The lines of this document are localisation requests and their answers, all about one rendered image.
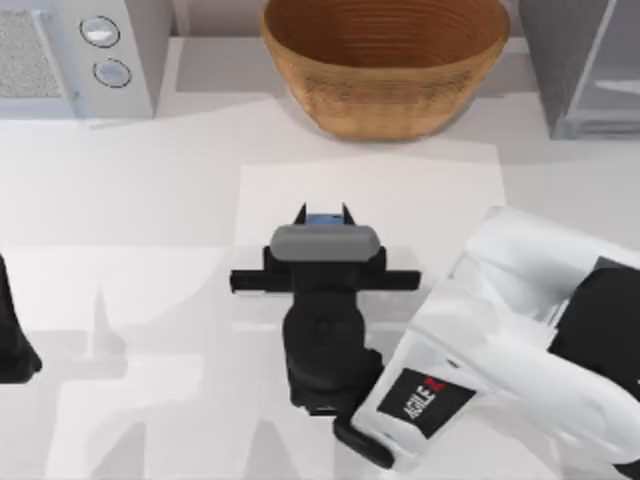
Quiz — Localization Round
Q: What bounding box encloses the small blue object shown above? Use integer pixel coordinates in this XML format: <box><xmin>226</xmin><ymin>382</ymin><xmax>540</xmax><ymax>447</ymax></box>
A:
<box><xmin>306</xmin><ymin>212</ymin><xmax>346</xmax><ymax>228</ymax></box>

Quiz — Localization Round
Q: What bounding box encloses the brown woven basket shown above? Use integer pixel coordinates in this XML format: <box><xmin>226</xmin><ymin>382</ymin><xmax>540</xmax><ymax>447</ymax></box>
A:
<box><xmin>259</xmin><ymin>0</ymin><xmax>513</xmax><ymax>144</ymax></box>

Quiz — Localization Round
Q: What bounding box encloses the pale microwave oven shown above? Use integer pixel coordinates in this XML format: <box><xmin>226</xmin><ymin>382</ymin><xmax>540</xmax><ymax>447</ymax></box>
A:
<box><xmin>0</xmin><ymin>0</ymin><xmax>175</xmax><ymax>121</ymax></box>

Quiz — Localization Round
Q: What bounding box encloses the small round microwave knob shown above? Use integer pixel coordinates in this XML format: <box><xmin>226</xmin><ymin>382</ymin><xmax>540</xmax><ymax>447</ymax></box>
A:
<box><xmin>91</xmin><ymin>57</ymin><xmax>134</xmax><ymax>89</ymax></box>

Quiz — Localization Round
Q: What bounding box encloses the large round microwave knob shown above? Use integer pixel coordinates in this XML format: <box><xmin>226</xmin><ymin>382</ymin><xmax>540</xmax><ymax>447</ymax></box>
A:
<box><xmin>78</xmin><ymin>15</ymin><xmax>122</xmax><ymax>50</ymax></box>

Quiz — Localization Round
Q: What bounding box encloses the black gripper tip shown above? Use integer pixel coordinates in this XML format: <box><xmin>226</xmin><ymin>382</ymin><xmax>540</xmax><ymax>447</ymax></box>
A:
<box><xmin>0</xmin><ymin>253</ymin><xmax>44</xmax><ymax>387</ymax></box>

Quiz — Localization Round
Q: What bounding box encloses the grey mesh microwave door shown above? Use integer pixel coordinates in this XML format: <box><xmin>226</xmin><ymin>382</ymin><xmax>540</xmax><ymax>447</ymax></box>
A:
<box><xmin>0</xmin><ymin>8</ymin><xmax>81</xmax><ymax>119</ymax></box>

